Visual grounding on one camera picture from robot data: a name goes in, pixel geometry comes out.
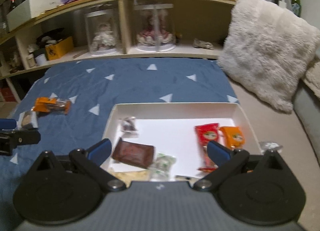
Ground clear-wrapped round cookie packet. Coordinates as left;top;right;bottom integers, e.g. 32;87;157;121
17;111;39;130

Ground red snack packet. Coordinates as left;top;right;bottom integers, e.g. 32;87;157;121
195;123;225;172

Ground orange snack bar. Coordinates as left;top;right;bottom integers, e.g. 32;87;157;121
31;97;72;114

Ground orange snack packet in tray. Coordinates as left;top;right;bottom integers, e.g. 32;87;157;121
219;126;245;150

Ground silver foil wrapper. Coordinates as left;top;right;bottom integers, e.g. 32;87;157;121
259;142;283;154

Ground small dark clear packet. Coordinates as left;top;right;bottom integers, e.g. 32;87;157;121
120;117;138;138

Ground dark brown snack packet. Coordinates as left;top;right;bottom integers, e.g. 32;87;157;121
112;138;155;169

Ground white shallow cardboard tray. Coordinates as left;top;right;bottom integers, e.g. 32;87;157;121
103;102;261;181

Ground green white small packet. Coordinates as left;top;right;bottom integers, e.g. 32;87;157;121
148;153;176;182

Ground blue triangle-pattern bedspread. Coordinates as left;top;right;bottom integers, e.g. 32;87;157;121
1;57;238;230

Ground white cup on shelf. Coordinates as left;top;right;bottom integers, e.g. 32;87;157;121
35;54;48;66

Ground yellow box on shelf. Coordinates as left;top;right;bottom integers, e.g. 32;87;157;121
46;36;74;61

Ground grey bolster cushion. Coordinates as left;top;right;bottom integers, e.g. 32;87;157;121
293;81;319;157

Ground white box on shelf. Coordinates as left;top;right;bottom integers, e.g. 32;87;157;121
7;0;62;31

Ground beige fuzzy pillow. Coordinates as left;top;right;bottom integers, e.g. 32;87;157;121
302;55;320;99

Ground white fluffy pillow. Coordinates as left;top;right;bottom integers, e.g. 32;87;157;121
217;0;319;113

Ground small figurine on shelf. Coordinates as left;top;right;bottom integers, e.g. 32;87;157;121
193;39;214;50

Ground white-dress doll in case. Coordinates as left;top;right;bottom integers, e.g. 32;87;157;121
85;9;119;56

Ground red-dress doll in case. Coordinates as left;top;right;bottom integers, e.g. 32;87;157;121
134;3;176;53

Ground wooden headboard shelf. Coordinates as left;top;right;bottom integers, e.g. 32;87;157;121
0;0;238;103

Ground green glass bottle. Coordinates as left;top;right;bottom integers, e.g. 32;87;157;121
291;0;302;17

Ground white charger with cable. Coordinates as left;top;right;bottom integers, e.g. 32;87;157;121
278;0;292;10

